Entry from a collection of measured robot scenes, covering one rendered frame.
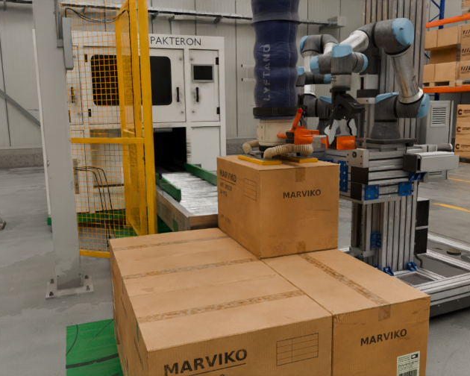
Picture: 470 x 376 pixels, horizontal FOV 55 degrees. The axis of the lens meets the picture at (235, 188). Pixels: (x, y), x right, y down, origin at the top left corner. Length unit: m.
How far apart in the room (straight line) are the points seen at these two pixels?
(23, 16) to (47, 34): 8.16
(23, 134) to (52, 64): 8.06
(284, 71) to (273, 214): 0.67
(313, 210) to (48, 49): 1.94
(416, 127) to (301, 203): 1.03
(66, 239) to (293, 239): 1.70
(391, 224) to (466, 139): 7.90
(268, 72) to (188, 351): 1.33
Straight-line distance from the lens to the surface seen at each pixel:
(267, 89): 2.20
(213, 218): 2.62
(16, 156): 11.05
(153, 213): 3.32
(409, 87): 2.34
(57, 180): 3.17
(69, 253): 3.28
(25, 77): 11.18
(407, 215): 2.89
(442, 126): 2.92
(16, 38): 11.26
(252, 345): 1.46
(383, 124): 2.45
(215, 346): 1.42
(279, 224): 2.04
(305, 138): 1.95
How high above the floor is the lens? 1.20
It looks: 10 degrees down
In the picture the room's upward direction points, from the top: 1 degrees counter-clockwise
